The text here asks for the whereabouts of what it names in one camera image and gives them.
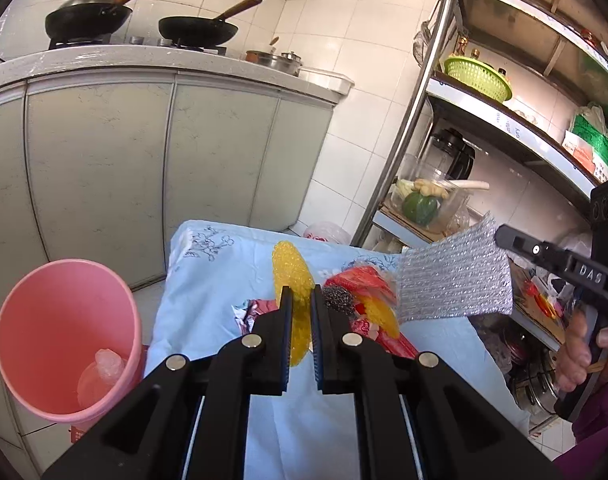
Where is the clear plastic container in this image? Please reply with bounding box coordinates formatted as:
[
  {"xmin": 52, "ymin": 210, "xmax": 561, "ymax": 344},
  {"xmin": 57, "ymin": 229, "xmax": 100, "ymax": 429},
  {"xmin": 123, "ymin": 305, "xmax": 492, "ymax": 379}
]
[{"xmin": 390, "ymin": 154, "xmax": 468, "ymax": 228}]

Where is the green plastic basket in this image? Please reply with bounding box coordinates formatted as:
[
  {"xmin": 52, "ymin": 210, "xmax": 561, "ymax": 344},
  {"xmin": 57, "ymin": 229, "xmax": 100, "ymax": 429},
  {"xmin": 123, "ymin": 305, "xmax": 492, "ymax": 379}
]
[{"xmin": 444, "ymin": 56, "xmax": 513, "ymax": 102}]

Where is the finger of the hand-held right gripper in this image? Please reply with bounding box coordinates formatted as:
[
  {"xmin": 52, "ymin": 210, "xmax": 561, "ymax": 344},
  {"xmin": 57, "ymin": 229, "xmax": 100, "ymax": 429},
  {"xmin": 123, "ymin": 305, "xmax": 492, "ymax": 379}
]
[{"xmin": 494, "ymin": 225, "xmax": 607, "ymax": 291}]

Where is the cardboard sheet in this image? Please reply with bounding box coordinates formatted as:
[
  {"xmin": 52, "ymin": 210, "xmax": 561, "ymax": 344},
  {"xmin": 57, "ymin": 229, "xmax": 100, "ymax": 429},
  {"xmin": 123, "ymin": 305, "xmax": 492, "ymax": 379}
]
[{"xmin": 379, "ymin": 205, "xmax": 455, "ymax": 242}]

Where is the metal shelf rack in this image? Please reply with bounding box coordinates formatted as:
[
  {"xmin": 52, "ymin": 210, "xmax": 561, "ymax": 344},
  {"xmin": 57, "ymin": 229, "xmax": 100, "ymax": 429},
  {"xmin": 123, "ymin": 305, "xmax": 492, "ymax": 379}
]
[{"xmin": 354, "ymin": 0, "xmax": 608, "ymax": 431}]

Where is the red cardboard box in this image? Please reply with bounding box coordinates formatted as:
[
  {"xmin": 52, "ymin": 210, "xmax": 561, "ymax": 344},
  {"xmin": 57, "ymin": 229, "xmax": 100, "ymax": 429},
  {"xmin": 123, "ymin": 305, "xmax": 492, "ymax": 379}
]
[{"xmin": 326, "ymin": 266, "xmax": 421, "ymax": 361}]

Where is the glass pot lid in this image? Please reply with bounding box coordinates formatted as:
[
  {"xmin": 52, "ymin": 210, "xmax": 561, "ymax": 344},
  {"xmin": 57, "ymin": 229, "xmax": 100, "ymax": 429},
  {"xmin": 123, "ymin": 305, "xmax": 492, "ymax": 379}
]
[{"xmin": 511, "ymin": 355, "xmax": 559, "ymax": 413}]

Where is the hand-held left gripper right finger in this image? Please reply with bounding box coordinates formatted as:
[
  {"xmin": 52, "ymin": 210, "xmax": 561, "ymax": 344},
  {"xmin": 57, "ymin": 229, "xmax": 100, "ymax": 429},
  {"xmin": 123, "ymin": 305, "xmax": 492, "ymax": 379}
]
[{"xmin": 311, "ymin": 284, "xmax": 559, "ymax": 480}]

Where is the ginger root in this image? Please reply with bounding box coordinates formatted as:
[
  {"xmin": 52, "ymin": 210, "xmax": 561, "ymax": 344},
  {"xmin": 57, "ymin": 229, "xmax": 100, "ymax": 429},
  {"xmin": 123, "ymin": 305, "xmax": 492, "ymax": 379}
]
[{"xmin": 413, "ymin": 178, "xmax": 447, "ymax": 198}]

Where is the steel pot with lid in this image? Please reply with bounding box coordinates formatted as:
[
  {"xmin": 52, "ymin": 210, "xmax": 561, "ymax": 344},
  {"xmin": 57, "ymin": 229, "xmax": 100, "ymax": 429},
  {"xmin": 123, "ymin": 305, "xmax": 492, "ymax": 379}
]
[{"xmin": 264, "ymin": 51, "xmax": 303, "ymax": 77}]

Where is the clear crumpled plastic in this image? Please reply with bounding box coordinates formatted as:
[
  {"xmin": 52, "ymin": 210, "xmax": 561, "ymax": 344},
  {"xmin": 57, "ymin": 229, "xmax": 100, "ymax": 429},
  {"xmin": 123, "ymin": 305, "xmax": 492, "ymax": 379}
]
[{"xmin": 76, "ymin": 349, "xmax": 127, "ymax": 406}]

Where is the pink plastic bucket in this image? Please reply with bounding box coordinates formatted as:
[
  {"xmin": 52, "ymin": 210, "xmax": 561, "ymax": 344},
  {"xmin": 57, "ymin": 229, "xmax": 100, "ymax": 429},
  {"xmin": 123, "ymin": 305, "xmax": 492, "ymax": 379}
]
[{"xmin": 0, "ymin": 259, "xmax": 147, "ymax": 423}]

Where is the light blue floral cloth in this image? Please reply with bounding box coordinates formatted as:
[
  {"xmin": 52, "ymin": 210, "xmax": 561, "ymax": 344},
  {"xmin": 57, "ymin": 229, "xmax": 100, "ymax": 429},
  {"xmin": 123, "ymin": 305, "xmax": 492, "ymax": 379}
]
[{"xmin": 146, "ymin": 219, "xmax": 529, "ymax": 480}]

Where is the red foil wrapper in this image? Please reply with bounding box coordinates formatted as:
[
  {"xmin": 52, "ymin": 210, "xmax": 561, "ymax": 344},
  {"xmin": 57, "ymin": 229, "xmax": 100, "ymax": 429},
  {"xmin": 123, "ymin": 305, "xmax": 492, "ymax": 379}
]
[{"xmin": 236, "ymin": 297, "xmax": 285, "ymax": 336}]

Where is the green white plastic bag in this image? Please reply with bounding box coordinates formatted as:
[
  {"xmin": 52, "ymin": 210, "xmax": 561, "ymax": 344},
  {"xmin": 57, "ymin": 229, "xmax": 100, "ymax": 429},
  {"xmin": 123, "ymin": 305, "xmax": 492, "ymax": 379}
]
[{"xmin": 564, "ymin": 102, "xmax": 608, "ymax": 183}]

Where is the hanging clear plastic bag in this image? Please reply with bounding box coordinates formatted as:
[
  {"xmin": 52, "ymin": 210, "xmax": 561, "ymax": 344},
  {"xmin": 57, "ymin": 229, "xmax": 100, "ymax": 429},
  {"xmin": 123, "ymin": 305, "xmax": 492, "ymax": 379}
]
[{"xmin": 413, "ymin": 21, "xmax": 437, "ymax": 68}]

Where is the steel wool scrubber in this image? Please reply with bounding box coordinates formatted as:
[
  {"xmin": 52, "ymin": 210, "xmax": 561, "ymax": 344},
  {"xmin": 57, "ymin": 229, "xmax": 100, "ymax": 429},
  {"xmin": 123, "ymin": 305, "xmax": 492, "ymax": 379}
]
[{"xmin": 322, "ymin": 282, "xmax": 357, "ymax": 317}]

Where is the yellow plastic wrapper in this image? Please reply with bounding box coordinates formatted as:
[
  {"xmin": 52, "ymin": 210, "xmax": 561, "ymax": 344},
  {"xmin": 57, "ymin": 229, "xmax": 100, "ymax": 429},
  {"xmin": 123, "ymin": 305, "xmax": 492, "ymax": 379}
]
[{"xmin": 356, "ymin": 294, "xmax": 401, "ymax": 339}]

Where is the person's right hand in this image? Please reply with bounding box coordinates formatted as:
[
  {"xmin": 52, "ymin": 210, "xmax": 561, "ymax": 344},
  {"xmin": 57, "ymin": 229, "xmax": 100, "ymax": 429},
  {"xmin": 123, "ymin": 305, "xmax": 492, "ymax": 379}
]
[{"xmin": 555, "ymin": 307, "xmax": 608, "ymax": 393}]

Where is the black wok with wooden handle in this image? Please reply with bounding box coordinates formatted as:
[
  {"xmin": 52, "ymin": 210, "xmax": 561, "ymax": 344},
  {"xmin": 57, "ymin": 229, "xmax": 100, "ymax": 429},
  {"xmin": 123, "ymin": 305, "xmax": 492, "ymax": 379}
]
[
  {"xmin": 158, "ymin": 0, "xmax": 267, "ymax": 47},
  {"xmin": 45, "ymin": 0, "xmax": 172, "ymax": 43}
]

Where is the kitchen counter cabinet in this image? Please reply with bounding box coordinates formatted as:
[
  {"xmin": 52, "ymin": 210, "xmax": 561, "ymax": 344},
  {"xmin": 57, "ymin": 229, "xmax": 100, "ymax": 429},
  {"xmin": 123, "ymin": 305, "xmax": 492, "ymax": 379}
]
[{"xmin": 0, "ymin": 44, "xmax": 355, "ymax": 466}]

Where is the white red plastic bag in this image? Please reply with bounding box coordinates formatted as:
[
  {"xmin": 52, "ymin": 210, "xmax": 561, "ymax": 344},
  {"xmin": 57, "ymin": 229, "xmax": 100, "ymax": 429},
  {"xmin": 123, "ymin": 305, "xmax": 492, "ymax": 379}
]
[{"xmin": 304, "ymin": 221, "xmax": 352, "ymax": 246}]

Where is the green bell pepper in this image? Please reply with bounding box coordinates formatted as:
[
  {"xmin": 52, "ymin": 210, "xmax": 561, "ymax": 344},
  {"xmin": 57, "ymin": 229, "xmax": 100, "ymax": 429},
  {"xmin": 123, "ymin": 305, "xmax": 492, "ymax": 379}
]
[{"xmin": 403, "ymin": 192, "xmax": 442, "ymax": 226}]

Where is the person's right forearm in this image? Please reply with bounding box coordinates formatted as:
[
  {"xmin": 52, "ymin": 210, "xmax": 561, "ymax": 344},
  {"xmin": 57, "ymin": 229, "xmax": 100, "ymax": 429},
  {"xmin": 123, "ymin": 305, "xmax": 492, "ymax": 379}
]
[{"xmin": 556, "ymin": 360, "xmax": 608, "ymax": 480}]

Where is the silver bubble wrap sheet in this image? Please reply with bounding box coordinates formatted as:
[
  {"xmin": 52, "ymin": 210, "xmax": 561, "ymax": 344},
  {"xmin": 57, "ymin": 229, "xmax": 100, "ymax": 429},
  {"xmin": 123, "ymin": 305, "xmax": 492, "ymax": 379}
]
[{"xmin": 396, "ymin": 214, "xmax": 513, "ymax": 323}]

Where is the gas stove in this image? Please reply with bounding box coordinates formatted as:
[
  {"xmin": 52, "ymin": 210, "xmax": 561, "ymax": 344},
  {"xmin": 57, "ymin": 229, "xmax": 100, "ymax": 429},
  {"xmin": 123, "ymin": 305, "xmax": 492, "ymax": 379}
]
[{"xmin": 48, "ymin": 34, "xmax": 229, "ymax": 57}]

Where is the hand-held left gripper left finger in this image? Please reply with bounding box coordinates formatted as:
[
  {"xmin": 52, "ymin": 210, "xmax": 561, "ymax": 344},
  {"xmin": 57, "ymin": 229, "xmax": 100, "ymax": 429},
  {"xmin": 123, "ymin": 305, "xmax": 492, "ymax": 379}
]
[{"xmin": 41, "ymin": 286, "xmax": 295, "ymax": 480}]

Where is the white plastic tray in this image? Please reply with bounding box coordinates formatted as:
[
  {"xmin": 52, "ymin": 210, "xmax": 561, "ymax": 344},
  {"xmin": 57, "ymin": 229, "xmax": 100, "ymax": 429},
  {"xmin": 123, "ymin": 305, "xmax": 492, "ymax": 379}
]
[{"xmin": 299, "ymin": 66, "xmax": 355, "ymax": 96}]

